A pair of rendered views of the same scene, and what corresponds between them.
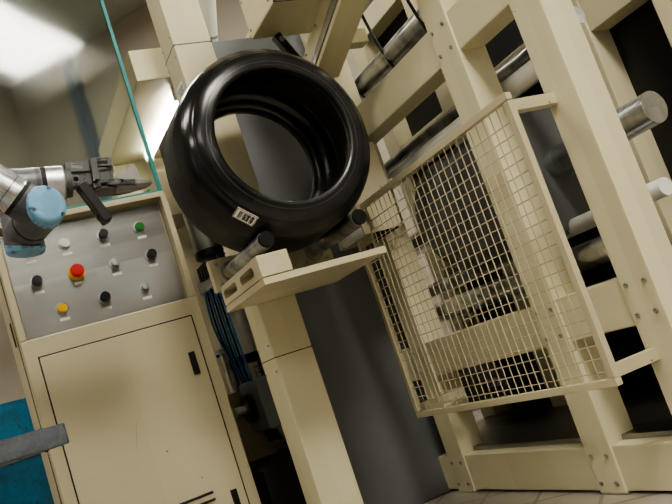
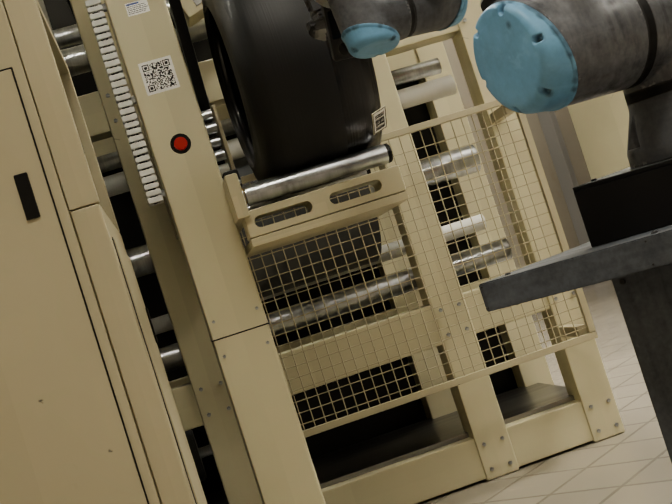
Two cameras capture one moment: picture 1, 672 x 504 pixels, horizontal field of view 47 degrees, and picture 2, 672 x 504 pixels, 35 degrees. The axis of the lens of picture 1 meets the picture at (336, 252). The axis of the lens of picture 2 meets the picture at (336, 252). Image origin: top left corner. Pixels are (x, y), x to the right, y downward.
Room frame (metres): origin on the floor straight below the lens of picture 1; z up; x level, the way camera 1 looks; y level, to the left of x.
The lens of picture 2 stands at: (1.36, 2.50, 0.66)
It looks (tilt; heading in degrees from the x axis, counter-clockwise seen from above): 1 degrees up; 288
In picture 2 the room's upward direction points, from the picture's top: 18 degrees counter-clockwise
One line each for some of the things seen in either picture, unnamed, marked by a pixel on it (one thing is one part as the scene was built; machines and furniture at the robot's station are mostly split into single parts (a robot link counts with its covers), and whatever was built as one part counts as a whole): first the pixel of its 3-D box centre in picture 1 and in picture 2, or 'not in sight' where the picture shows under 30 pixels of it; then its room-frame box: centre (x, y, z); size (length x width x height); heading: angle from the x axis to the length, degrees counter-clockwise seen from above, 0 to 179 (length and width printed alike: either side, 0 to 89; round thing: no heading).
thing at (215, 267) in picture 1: (272, 261); (234, 206); (2.32, 0.19, 0.90); 0.40 x 0.03 x 0.10; 117
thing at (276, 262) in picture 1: (254, 279); (322, 203); (2.10, 0.24, 0.83); 0.36 x 0.09 x 0.06; 27
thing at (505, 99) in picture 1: (456, 281); (403, 264); (2.11, -0.29, 0.65); 0.90 x 0.02 x 0.70; 27
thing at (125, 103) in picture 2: not in sight; (126, 102); (2.44, 0.31, 1.19); 0.05 x 0.04 x 0.48; 117
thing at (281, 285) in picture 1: (303, 279); (320, 225); (2.16, 0.11, 0.80); 0.37 x 0.36 x 0.02; 117
